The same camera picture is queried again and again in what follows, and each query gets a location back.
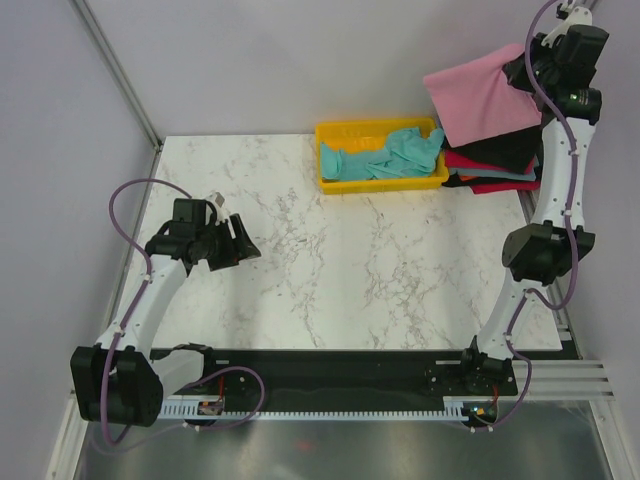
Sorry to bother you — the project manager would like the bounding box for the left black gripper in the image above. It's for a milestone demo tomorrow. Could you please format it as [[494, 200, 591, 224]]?
[[195, 214, 260, 272]]

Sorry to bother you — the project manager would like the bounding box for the pink t shirt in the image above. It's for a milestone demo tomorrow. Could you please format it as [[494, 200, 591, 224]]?
[[423, 44, 541, 147]]

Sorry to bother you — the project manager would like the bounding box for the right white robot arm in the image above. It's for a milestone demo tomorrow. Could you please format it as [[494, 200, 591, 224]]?
[[457, 24, 609, 394]]

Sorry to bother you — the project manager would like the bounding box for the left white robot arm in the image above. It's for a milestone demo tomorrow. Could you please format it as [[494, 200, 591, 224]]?
[[70, 199, 261, 427]]

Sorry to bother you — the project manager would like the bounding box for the black folded t shirt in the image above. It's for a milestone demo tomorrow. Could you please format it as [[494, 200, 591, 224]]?
[[445, 126, 542, 173]]

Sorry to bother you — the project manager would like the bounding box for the red folded t shirt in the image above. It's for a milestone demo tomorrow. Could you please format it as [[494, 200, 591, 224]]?
[[445, 151, 541, 195]]

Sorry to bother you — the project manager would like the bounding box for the black bottom t shirt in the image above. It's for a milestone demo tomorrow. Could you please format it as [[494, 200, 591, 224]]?
[[443, 166, 543, 188]]

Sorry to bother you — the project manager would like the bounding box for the teal t shirt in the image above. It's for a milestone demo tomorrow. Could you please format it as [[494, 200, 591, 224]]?
[[320, 127, 445, 182]]

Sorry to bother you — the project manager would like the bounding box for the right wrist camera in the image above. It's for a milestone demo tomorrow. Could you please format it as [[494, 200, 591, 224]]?
[[541, 1, 593, 47]]

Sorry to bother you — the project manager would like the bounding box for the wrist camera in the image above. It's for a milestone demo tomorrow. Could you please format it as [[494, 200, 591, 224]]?
[[541, 1, 593, 47], [206, 191, 229, 224]]

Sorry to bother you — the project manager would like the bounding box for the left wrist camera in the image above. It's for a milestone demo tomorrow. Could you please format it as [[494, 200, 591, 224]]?
[[206, 191, 229, 224]]

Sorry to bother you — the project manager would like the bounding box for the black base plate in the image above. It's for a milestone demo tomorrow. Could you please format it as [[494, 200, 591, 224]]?
[[181, 348, 518, 413]]

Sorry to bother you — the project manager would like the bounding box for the white cable duct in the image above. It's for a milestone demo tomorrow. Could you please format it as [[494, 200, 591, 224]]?
[[157, 396, 469, 422]]

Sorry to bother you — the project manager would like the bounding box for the left aluminium post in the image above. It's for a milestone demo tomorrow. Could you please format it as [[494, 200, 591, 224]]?
[[68, 0, 163, 152]]

